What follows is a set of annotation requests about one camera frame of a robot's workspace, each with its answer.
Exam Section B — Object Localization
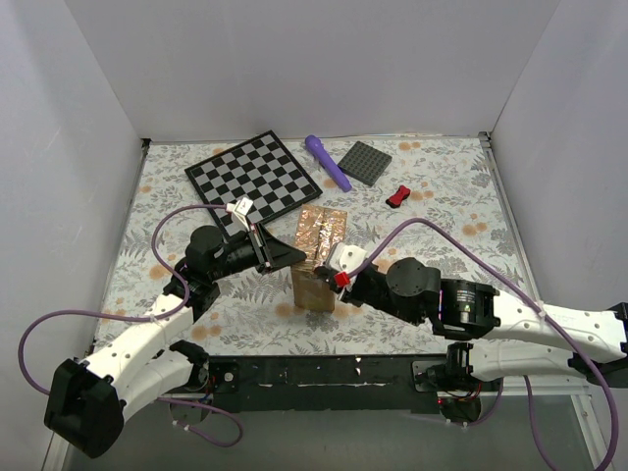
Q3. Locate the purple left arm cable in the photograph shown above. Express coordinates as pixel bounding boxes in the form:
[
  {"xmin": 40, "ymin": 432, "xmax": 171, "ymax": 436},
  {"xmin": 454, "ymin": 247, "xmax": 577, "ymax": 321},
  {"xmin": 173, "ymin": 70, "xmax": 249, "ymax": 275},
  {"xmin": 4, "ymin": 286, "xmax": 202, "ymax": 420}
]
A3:
[{"xmin": 18, "ymin": 204, "xmax": 243, "ymax": 449}]

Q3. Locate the red black knife cap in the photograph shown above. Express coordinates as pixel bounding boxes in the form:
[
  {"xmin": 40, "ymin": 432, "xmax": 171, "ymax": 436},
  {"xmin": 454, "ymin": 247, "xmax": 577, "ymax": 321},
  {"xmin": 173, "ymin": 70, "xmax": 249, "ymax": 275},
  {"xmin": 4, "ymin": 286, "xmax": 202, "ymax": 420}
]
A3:
[{"xmin": 386, "ymin": 185, "xmax": 411, "ymax": 209}]

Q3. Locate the purple cylindrical handle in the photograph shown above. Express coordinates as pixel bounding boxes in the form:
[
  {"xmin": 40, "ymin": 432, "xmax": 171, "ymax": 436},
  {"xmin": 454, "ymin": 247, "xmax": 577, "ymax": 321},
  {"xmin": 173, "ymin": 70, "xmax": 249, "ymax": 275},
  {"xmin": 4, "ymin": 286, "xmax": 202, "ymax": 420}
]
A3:
[{"xmin": 304, "ymin": 134, "xmax": 352, "ymax": 192}]

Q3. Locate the brown taped cardboard box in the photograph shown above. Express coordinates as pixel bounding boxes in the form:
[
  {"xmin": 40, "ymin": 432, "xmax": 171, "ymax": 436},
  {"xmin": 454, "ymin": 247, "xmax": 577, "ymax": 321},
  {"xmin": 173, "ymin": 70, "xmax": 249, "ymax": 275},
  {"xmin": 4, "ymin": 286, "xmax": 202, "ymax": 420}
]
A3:
[{"xmin": 290, "ymin": 204, "xmax": 347, "ymax": 312}]

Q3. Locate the black white checkerboard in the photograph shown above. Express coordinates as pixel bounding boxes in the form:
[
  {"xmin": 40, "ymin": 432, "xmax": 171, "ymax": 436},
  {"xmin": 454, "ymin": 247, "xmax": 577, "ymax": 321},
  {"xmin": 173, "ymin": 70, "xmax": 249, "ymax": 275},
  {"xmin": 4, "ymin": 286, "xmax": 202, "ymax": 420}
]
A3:
[{"xmin": 185, "ymin": 131, "xmax": 322, "ymax": 224}]

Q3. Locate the dark grey studded plate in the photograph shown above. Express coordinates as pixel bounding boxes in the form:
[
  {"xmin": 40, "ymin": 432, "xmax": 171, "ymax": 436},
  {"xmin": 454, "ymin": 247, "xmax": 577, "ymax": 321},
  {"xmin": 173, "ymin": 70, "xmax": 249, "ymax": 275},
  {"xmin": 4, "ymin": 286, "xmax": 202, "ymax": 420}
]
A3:
[{"xmin": 338, "ymin": 141, "xmax": 393, "ymax": 186}]

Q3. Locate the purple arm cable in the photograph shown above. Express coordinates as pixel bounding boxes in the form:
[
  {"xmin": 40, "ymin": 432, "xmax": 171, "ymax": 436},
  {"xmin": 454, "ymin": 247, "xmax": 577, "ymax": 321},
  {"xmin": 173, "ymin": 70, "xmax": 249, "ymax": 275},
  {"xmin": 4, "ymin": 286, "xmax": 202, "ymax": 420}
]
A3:
[
  {"xmin": 358, "ymin": 218, "xmax": 621, "ymax": 470},
  {"xmin": 18, "ymin": 204, "xmax": 243, "ymax": 449}
]

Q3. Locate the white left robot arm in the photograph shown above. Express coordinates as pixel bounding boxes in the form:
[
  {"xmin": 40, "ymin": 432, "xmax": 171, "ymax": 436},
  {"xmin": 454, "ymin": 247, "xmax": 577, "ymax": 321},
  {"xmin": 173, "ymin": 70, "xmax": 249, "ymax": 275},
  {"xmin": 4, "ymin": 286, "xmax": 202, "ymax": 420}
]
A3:
[{"xmin": 44, "ymin": 225, "xmax": 306, "ymax": 458}]

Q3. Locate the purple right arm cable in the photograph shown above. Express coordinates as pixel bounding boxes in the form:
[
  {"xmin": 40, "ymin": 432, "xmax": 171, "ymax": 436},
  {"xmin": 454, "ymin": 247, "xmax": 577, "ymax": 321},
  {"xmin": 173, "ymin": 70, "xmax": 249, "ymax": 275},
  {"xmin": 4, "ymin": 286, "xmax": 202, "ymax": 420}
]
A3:
[{"xmin": 358, "ymin": 218, "xmax": 621, "ymax": 470}]

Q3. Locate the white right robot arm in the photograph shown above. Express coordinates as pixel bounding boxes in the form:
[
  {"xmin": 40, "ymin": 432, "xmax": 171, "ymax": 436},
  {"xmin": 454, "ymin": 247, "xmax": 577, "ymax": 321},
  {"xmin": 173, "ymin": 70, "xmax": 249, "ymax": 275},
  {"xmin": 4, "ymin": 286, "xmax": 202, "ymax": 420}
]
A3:
[{"xmin": 315, "ymin": 258, "xmax": 627, "ymax": 391}]

